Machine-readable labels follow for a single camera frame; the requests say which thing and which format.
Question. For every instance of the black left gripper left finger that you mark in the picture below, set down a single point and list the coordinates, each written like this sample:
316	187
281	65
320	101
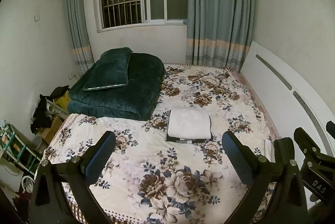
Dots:
49	203

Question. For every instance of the dark green folded quilt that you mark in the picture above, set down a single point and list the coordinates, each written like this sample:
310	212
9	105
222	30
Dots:
136	101

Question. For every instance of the left blue curtain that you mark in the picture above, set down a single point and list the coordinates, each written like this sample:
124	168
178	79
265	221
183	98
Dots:
80	44

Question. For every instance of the green metal shelf rack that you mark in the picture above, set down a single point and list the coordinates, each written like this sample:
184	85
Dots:
16	150

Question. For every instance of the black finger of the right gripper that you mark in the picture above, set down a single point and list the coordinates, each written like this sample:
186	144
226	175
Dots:
306	144
330	128

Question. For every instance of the wall power socket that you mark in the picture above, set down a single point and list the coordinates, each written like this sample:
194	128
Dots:
72	75

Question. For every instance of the black grey striped clothes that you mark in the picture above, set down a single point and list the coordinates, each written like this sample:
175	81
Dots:
185	140

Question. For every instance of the floral bed blanket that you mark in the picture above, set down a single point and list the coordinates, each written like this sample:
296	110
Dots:
150	180

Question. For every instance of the cardboard box beside bed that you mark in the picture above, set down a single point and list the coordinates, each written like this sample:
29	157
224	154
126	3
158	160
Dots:
49	133

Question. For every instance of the blue curtain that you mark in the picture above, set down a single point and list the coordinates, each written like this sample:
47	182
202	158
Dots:
219	32
80	44

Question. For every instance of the black clothes pile beside bed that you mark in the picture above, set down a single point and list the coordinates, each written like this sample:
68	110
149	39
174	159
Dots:
50	107

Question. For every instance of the right blue curtain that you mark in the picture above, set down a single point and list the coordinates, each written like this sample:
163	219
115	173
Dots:
219	32

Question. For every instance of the dark green pillow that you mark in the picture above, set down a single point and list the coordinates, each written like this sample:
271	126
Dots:
111	71

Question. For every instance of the white knitted garment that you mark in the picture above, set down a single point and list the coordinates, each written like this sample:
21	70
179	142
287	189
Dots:
189	123

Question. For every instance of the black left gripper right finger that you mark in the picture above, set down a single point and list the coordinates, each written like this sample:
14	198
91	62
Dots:
287	203

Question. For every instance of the white wall switch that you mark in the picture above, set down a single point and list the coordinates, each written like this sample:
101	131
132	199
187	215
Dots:
36	18

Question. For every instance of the white bed headboard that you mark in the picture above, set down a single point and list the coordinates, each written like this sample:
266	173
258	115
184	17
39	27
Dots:
288	98

